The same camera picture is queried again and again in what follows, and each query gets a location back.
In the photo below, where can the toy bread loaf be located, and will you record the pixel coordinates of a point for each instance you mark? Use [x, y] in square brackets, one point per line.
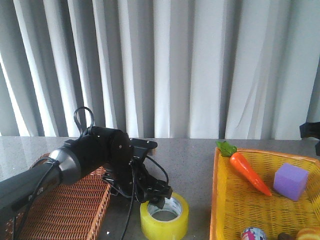
[309, 233]

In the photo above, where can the yellow wicker basket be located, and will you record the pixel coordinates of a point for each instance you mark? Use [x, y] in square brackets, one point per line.
[236, 204]

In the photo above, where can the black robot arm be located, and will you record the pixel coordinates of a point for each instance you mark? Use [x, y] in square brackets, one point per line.
[121, 156]
[310, 130]

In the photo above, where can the purple foam cube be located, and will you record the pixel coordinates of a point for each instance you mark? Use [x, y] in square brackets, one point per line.
[290, 181]

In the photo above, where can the orange toy carrot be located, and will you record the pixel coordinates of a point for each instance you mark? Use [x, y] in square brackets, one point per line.
[242, 166]

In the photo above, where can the grey pleated curtain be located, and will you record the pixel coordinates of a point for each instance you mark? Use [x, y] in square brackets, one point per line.
[203, 69]

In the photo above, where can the dark brown toy piece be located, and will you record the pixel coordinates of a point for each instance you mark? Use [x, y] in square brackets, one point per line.
[285, 236]

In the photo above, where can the colourful small can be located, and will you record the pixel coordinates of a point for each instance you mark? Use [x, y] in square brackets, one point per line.
[253, 233]

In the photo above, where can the brown wicker basket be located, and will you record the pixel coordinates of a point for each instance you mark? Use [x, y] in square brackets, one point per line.
[36, 205]

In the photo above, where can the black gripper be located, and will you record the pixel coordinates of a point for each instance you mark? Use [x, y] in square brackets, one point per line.
[131, 179]

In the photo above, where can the yellow packing tape roll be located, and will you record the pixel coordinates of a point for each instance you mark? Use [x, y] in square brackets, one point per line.
[174, 229]

